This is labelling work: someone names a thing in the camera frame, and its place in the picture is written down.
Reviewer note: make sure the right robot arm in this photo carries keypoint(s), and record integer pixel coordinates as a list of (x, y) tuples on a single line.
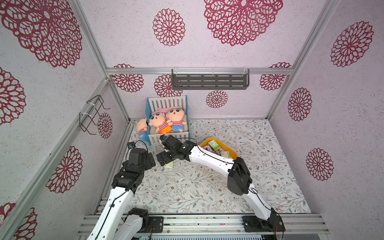
[(239, 181)]

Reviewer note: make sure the black wire wall rack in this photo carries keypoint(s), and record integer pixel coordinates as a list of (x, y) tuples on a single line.
[(87, 118)]

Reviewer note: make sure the pink pillow in crib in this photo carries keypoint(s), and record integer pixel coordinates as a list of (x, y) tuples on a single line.
[(164, 110)]

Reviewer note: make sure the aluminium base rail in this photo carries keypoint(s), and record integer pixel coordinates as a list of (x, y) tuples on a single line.
[(232, 224)]

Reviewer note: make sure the grey wall shelf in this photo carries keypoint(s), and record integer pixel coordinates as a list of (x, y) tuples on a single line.
[(210, 81)]

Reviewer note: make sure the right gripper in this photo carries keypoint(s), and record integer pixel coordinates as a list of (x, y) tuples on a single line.
[(163, 157)]

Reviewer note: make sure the green tissue pack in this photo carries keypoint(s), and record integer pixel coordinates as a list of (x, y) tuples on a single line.
[(214, 145), (225, 154), (169, 165)]

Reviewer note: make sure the plush doll blue shorts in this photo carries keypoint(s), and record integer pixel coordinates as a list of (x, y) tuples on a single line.
[(176, 120)]

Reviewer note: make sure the plush doll orange shorts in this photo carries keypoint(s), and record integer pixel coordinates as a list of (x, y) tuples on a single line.
[(159, 122)]

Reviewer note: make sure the plush doll outside crib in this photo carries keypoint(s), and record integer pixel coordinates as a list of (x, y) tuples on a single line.
[(142, 129)]

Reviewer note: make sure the green tissue pack bottom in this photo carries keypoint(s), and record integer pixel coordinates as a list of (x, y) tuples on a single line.
[(225, 154)]

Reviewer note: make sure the yellow plastic storage box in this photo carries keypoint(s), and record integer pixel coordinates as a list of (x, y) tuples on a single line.
[(232, 153)]

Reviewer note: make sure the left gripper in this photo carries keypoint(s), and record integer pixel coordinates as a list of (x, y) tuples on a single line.
[(149, 161)]

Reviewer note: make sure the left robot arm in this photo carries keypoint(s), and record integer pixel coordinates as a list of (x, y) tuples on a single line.
[(111, 225)]

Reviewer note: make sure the blue white toy crib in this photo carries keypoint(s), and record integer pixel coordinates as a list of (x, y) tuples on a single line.
[(166, 102)]

